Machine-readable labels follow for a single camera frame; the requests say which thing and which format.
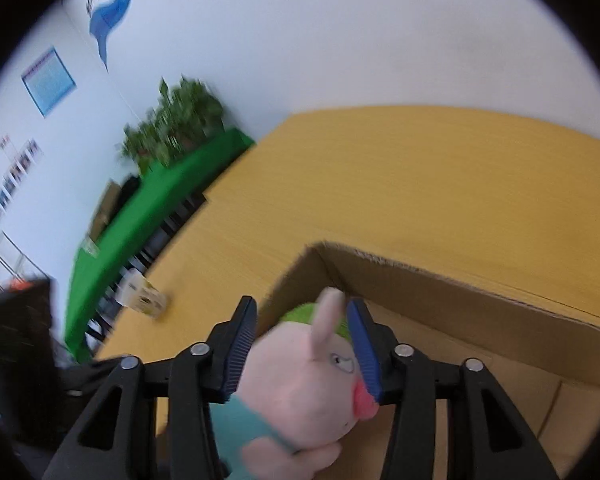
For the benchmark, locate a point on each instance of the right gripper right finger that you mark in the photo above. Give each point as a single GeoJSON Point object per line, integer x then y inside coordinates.
{"type": "Point", "coordinates": [487, 436]}

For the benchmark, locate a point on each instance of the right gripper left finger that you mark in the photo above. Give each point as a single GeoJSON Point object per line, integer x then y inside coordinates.
{"type": "Point", "coordinates": [115, 435]}

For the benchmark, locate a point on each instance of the brown cardboard box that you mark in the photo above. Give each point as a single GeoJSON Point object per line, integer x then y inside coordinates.
{"type": "Point", "coordinates": [548, 364]}

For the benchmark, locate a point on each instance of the leaf pattern paper cup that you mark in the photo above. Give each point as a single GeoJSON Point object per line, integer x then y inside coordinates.
{"type": "Point", "coordinates": [135, 292]}

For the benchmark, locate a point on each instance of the pink pig plush toy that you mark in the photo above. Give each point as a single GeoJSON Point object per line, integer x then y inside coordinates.
{"type": "Point", "coordinates": [300, 393]}

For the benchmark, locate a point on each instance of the green cloth covered table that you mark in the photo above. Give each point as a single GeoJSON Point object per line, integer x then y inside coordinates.
{"type": "Point", "coordinates": [160, 192]}

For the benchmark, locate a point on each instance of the large potted green plant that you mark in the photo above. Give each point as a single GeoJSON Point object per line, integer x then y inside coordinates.
{"type": "Point", "coordinates": [186, 117]}

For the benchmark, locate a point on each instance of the blue framed wall poster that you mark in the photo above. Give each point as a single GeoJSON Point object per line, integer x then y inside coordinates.
{"type": "Point", "coordinates": [48, 81]}

